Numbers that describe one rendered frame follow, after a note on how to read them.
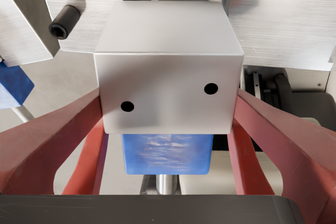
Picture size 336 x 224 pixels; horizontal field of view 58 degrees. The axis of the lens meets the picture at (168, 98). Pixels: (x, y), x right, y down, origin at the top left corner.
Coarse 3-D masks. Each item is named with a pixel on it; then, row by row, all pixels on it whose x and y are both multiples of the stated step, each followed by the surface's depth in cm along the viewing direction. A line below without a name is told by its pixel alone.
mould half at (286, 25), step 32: (64, 0) 16; (96, 0) 15; (256, 0) 14; (288, 0) 14; (320, 0) 14; (96, 32) 17; (256, 32) 15; (288, 32) 15; (320, 32) 15; (256, 64) 17; (288, 64) 17; (320, 64) 16
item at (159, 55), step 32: (128, 0) 14; (128, 32) 11; (160, 32) 11; (192, 32) 11; (224, 32) 11; (96, 64) 10; (128, 64) 10; (160, 64) 10; (192, 64) 10; (224, 64) 10; (128, 96) 11; (160, 96) 11; (192, 96) 11; (224, 96) 11; (128, 128) 12; (160, 128) 12; (192, 128) 12; (224, 128) 12; (128, 160) 15; (160, 160) 15; (192, 160) 15; (160, 192) 18
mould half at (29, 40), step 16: (0, 0) 20; (16, 0) 21; (32, 0) 22; (0, 16) 21; (16, 16) 21; (32, 16) 22; (48, 16) 24; (0, 32) 22; (16, 32) 22; (32, 32) 22; (48, 32) 23; (0, 48) 24; (16, 48) 23; (32, 48) 23; (48, 48) 23; (16, 64) 24
